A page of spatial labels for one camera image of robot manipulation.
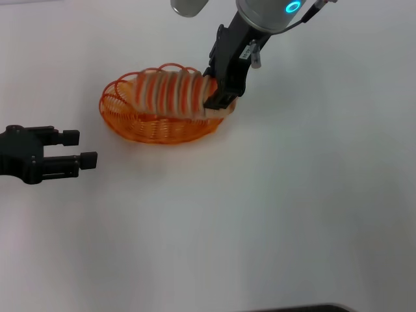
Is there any orange wire basket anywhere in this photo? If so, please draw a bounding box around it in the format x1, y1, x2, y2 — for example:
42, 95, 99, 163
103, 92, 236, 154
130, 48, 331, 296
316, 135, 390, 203
98, 62, 240, 146

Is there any orange striped bread roll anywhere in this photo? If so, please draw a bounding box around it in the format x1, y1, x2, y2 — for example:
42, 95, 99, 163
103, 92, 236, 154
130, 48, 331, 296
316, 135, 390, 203
132, 68, 237, 120

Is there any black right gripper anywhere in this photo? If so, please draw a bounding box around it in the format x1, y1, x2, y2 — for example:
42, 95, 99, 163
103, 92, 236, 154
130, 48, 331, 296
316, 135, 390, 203
201, 11, 272, 112

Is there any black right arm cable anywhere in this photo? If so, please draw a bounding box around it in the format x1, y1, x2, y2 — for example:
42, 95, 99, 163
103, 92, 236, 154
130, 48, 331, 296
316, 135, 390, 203
281, 0, 339, 34

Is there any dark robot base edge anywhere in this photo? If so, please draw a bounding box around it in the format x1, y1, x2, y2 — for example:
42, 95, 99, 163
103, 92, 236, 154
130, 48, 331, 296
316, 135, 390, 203
250, 303, 352, 312

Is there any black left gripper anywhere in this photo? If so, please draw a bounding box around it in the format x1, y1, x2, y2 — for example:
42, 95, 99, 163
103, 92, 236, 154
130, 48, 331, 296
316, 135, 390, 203
0, 124, 99, 186

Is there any small grey cylindrical plug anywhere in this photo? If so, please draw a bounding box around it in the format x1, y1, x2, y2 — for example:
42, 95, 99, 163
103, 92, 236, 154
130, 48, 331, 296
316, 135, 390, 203
248, 38, 263, 70

